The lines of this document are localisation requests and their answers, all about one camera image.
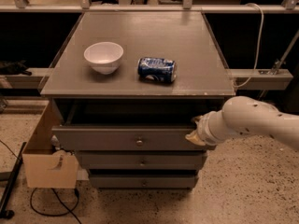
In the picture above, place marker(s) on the cardboard box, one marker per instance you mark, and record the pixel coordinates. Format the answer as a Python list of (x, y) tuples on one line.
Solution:
[(46, 167)]

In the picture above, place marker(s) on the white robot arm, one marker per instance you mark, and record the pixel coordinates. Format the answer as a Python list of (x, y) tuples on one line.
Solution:
[(241, 117)]

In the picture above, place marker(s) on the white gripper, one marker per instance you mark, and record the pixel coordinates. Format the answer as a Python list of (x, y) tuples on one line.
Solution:
[(205, 129)]

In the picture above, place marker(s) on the black pole stand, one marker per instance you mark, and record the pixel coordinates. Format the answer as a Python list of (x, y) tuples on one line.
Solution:
[(10, 179)]

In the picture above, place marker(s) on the metal frame rail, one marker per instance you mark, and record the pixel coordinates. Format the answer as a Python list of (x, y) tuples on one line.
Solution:
[(260, 79)]

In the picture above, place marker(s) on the grey drawer cabinet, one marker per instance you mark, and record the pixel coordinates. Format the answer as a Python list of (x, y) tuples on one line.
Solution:
[(85, 97)]

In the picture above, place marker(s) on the blue soda can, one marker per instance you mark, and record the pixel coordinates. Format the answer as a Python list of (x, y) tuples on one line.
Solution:
[(157, 69)]

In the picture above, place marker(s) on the grey bottom drawer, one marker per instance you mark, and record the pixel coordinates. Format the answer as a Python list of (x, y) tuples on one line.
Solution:
[(143, 181)]

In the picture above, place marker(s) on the grey top drawer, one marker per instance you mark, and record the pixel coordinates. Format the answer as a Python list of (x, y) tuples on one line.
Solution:
[(86, 138)]

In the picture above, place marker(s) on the black object on rail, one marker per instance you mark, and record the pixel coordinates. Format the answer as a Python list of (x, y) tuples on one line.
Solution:
[(14, 68)]

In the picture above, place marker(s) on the grey drawer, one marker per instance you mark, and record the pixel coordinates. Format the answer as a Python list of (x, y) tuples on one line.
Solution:
[(86, 138), (137, 160), (143, 181)]

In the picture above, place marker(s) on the grey middle drawer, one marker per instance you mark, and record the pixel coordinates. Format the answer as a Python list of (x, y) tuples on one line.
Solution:
[(137, 160)]

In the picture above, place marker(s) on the white bowl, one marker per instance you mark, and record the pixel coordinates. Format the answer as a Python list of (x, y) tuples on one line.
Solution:
[(104, 57)]

